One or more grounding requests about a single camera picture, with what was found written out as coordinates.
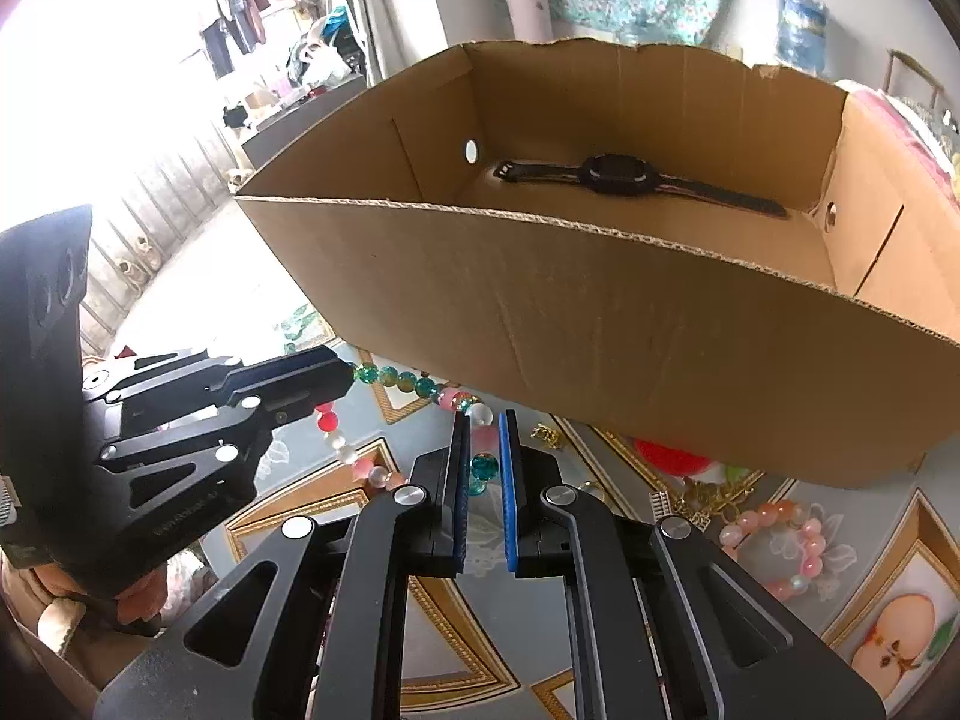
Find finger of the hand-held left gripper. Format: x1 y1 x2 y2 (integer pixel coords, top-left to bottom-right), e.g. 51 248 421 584
96 382 353 511
81 345 357 410

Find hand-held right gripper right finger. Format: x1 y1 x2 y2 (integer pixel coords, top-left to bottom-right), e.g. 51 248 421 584
499 409 890 720

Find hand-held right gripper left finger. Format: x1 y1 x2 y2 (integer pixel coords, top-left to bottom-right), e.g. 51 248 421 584
94 412 473 720

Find cardboard box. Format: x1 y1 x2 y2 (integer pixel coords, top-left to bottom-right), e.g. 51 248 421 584
232 37 960 492

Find gold knot charm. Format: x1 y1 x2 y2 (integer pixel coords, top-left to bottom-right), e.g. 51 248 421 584
675 478 755 527

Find pink bead bracelet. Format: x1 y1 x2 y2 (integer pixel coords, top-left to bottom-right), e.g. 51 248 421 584
718 499 856 601

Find person's left forearm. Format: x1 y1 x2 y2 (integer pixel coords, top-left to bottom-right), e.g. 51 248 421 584
0 555 162 713

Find person's left hand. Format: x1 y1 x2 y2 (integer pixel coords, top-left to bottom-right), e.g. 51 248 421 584
30 559 170 627

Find fruit print tablecloth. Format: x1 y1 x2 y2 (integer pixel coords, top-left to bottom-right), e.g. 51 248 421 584
75 300 960 720

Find pile of plastic bags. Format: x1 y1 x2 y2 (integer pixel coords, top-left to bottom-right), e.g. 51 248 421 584
289 7 368 87

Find black wristwatch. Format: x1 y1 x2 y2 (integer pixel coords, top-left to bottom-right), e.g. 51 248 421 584
495 154 788 220

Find hanging clothes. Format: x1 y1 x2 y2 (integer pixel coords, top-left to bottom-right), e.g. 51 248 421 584
199 0 293 80

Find pink floral blanket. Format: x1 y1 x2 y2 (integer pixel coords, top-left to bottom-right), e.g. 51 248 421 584
851 82 960 203

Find blue water bottle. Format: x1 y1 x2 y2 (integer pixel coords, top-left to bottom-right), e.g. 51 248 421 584
776 0 828 76

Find glass shelf rack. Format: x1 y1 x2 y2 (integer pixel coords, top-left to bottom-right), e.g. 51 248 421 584
885 49 950 110

